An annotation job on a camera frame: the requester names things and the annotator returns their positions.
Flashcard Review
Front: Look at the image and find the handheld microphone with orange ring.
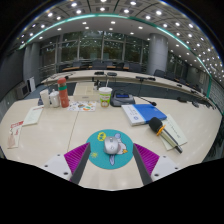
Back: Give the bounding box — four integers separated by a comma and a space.
148, 116, 184, 155

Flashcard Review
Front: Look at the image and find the paper cup with green print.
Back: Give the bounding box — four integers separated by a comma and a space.
98, 79, 113, 108

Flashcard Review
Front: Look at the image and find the beige cardboard box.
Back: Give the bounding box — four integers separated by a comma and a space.
72, 81, 100, 102

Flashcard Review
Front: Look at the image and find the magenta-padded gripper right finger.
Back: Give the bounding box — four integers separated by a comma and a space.
132, 142, 181, 186

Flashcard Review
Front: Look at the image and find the round teal cartoon mouse pad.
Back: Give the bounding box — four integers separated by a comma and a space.
85, 129, 135, 170

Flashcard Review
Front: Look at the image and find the group of dark office chairs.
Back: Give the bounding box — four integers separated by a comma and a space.
59, 59, 208, 88

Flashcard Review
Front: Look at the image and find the blue and white book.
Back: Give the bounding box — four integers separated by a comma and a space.
120, 103, 168, 127

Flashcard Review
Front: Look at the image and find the white cup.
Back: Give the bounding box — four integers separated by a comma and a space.
39, 88, 52, 108
48, 89, 61, 108

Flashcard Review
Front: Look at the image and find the colourful sticker sheet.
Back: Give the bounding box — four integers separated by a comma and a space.
66, 100, 97, 112

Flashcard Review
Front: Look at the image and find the long curved conference desk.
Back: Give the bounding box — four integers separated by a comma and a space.
41, 68, 216, 109

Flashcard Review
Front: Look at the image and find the orange-red drink bottle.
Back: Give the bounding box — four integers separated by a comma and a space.
56, 77, 70, 109

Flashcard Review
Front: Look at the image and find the red and white leaflet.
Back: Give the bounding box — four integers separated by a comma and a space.
7, 120, 25, 150

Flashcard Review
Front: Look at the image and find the beige booklet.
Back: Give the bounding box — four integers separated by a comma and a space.
159, 113, 188, 151

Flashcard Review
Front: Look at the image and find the silver grey computer mouse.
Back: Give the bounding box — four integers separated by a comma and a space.
103, 135, 120, 156

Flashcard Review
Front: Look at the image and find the group of ceiling lights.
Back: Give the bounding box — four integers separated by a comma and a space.
18, 0, 224, 74

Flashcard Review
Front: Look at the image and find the black gooseneck conference microphone unit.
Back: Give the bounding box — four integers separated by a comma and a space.
109, 91, 158, 108

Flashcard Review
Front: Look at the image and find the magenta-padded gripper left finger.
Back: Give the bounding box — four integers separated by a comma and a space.
43, 142, 92, 186

